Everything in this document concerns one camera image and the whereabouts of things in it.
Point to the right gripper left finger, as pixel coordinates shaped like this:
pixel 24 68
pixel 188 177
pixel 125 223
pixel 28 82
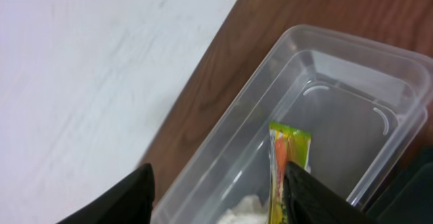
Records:
pixel 130 201

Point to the green orange snack wrapper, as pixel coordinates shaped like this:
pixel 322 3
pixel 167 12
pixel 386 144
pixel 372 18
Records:
pixel 282 170

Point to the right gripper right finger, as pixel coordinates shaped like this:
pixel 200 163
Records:
pixel 310 202

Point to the clear plastic waste bin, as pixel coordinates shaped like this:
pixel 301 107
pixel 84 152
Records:
pixel 347 107

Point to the white tissue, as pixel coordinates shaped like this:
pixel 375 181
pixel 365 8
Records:
pixel 248 211

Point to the black waste tray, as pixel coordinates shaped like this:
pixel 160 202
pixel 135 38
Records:
pixel 408 199

